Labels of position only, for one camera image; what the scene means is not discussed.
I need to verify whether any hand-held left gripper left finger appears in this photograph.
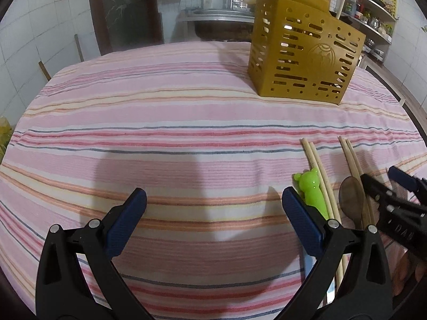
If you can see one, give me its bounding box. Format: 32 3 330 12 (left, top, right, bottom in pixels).
35 187 154 320

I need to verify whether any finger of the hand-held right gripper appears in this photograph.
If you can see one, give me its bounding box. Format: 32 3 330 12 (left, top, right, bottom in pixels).
362 173 400 208
388 166 427 207

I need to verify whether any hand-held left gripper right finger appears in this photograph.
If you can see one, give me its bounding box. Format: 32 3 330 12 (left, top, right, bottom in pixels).
277 187 394 320

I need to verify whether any green bear-handled fork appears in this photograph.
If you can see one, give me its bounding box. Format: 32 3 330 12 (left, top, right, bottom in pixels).
292 169 330 221

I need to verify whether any wooden spoon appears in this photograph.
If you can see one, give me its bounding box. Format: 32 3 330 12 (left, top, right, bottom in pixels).
339 175 365 231

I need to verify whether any yellow plastic utensil holder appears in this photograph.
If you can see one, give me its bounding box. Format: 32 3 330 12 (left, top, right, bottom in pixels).
247 0 366 105

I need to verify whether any person's foot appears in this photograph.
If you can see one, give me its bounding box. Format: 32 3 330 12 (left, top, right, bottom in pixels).
391 240 422 299

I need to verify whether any pink striped tablecloth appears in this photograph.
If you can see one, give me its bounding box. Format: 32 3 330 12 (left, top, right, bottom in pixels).
0 40 425 320

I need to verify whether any yellow plastic bag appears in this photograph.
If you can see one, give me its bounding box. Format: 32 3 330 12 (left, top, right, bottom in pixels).
0 116 14 155

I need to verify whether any metal kitchen shelf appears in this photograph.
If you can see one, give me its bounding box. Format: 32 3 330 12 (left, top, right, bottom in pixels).
340 0 400 62

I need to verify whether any dark brown door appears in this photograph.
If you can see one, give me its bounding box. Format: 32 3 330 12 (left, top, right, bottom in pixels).
87 0 165 56

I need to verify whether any metal sink counter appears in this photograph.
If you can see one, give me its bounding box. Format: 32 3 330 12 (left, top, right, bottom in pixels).
176 7 258 43

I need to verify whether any wooden stick on wall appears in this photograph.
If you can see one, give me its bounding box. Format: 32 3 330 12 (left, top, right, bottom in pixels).
38 61 52 81
74 34 85 63

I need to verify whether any yellow wall poster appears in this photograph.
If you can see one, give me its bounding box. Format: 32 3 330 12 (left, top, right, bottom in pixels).
381 0 400 16

